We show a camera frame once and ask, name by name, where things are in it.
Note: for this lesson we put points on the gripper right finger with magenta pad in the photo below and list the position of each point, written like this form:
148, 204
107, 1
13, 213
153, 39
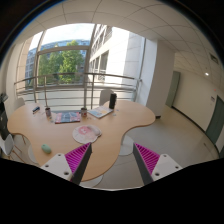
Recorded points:
153, 166

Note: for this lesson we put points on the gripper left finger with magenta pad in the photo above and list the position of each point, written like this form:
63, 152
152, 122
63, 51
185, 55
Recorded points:
70, 166

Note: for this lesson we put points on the light green computer mouse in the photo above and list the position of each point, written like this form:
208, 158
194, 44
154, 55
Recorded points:
46, 148

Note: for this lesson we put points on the round pink white mouse pad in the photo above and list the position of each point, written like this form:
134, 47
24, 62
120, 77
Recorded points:
86, 133

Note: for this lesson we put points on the white round table base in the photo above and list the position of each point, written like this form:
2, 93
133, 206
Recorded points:
126, 147

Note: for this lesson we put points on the right patterned mug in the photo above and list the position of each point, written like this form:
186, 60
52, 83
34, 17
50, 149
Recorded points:
83, 112

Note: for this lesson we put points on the patterned mug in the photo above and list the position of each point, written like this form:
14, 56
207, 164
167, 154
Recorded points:
48, 112
83, 112

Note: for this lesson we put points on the left patterned mug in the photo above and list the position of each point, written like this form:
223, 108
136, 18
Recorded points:
48, 112

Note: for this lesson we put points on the light blue open book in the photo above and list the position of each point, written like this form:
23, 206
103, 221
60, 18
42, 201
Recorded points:
100, 111

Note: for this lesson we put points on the small blue white box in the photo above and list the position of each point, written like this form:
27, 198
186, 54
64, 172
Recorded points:
36, 109

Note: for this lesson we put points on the white chair at left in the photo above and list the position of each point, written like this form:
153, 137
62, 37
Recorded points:
8, 147

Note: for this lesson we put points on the green door at right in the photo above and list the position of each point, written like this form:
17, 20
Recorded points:
217, 121

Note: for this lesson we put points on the white chair behind table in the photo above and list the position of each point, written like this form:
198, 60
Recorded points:
105, 96

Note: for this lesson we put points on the metal balcony railing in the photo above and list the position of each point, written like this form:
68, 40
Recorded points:
60, 89

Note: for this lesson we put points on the black cylindrical speaker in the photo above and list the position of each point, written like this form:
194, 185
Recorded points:
113, 98

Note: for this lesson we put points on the grey green far door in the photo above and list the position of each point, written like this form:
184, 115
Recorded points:
173, 88

